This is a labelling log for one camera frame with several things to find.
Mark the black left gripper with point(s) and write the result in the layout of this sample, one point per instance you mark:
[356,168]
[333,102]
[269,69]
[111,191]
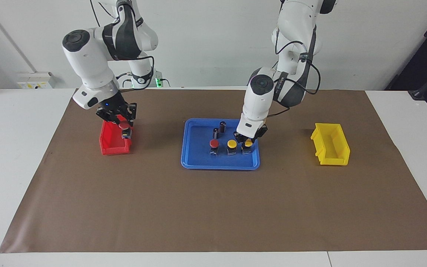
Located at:
[260,134]

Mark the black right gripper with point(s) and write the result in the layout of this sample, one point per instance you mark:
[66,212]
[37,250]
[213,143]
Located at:
[115,105]

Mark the yellow push button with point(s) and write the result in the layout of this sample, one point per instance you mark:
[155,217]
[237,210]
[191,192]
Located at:
[247,146]
[232,143]

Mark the red push button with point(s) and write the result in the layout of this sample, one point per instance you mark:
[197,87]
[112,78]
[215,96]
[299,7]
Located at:
[214,143]
[124,125]

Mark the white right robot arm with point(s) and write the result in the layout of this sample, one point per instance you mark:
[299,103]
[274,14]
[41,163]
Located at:
[91,59]

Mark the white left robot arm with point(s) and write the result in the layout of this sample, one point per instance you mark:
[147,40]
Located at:
[260,96]

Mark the black cylindrical capacitor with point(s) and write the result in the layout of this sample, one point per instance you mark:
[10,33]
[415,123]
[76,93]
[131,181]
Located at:
[216,132]
[223,126]

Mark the red plastic bin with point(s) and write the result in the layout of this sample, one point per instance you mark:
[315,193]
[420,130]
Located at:
[111,144]

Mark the blue plastic tray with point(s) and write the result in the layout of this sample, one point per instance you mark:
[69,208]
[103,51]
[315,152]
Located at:
[202,163]

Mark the yellow plastic bin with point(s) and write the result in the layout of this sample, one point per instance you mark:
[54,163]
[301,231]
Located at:
[332,144]

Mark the brown paper mat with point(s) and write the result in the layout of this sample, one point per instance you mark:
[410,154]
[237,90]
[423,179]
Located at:
[161,207]

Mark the white wall power strip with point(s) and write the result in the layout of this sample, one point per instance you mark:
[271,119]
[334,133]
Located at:
[35,79]

